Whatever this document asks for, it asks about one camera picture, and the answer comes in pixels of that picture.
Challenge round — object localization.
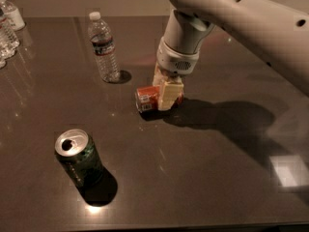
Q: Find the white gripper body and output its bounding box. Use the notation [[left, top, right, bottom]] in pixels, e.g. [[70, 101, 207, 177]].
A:
[[156, 38, 199, 76]]

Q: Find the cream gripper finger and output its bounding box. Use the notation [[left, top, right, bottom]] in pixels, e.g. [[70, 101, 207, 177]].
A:
[[157, 77, 183, 111], [153, 63, 168, 86]]

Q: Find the red coke can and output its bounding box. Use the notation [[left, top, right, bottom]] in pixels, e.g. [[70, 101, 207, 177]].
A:
[[135, 86, 183, 113]]

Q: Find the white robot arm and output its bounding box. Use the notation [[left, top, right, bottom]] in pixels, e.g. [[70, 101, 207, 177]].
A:
[[153, 0, 309, 111]]

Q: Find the green soda can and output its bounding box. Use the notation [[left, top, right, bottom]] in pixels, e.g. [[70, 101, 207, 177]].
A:
[[55, 129, 103, 189]]

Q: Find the clear plastic water bottle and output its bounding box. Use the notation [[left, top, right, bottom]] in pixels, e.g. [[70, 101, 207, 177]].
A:
[[88, 12, 121, 83]]

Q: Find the clear bottle at left edge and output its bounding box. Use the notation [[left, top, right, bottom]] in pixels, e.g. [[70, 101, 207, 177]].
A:
[[0, 9, 19, 59]]

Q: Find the white labelled bottle at edge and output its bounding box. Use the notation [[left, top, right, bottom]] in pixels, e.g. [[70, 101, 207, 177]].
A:
[[0, 0, 25, 31]]

